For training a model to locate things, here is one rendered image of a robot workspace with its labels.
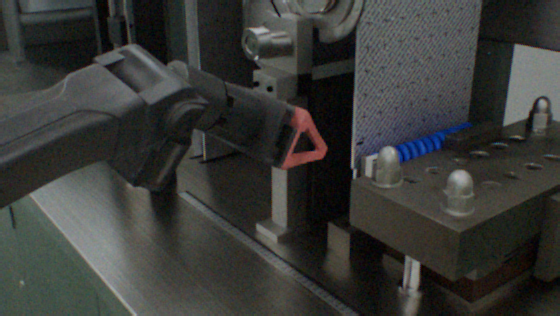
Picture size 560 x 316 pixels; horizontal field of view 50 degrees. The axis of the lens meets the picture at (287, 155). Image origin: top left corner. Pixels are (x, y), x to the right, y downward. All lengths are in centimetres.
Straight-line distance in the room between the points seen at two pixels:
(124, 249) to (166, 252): 6
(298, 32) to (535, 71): 303
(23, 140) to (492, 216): 47
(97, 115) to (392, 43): 42
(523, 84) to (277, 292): 314
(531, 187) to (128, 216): 57
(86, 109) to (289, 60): 37
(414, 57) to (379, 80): 7
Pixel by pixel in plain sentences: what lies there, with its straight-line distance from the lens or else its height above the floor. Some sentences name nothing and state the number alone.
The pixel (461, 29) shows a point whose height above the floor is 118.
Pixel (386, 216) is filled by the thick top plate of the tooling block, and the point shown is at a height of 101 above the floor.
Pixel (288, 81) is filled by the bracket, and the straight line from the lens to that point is 77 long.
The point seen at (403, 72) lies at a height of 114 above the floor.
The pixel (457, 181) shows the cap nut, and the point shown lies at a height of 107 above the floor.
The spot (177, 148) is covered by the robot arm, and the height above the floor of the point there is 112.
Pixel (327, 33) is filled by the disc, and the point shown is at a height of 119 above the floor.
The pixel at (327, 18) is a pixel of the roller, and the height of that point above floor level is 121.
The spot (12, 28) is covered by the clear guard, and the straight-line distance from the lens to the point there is 162.
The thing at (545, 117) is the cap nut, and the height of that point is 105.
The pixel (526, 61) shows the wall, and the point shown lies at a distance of 375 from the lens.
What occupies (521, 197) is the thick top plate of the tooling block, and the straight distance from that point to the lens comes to 74.
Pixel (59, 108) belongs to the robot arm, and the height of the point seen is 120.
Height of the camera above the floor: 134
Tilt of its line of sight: 22 degrees down
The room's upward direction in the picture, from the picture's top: straight up
